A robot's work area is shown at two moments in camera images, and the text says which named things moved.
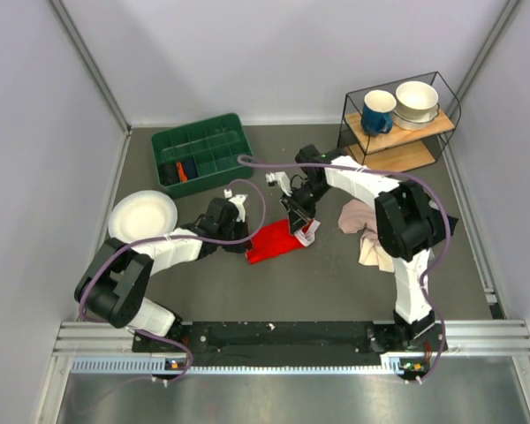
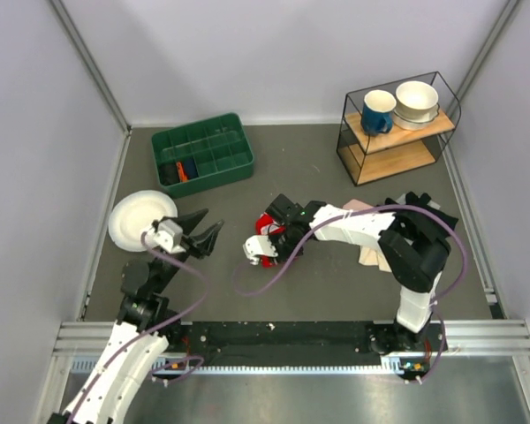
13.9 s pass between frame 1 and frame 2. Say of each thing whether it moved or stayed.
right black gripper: moved
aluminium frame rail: stayed
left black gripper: moved
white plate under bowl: stayed
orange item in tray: stayed
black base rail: stayed
